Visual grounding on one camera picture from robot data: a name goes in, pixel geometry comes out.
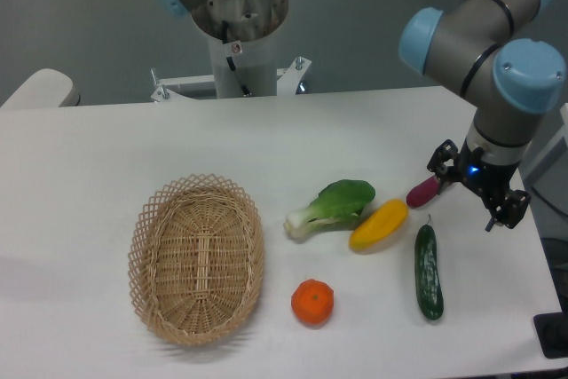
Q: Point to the green bok choy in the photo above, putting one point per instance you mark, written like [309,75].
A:
[339,204]

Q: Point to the oval wicker basket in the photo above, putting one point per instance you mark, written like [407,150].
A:
[196,261]

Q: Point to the purple sweet potato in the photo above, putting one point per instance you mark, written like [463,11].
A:
[423,193]

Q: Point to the yellow mango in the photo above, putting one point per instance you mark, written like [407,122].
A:
[381,224]

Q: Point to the white chair armrest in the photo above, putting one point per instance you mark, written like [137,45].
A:
[46,88]

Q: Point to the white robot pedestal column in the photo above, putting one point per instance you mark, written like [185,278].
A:
[241,36]

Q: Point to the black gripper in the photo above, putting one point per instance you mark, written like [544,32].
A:
[488,181]

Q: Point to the dark green cucumber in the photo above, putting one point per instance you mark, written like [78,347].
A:
[428,289]

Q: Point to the white pedestal base frame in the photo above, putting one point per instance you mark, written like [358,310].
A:
[191,86]

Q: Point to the orange tangerine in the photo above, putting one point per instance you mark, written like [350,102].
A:
[313,302]

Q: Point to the black device at table edge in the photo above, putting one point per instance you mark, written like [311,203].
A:
[551,329]

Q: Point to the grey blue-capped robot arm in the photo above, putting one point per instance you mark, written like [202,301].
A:
[473,52]

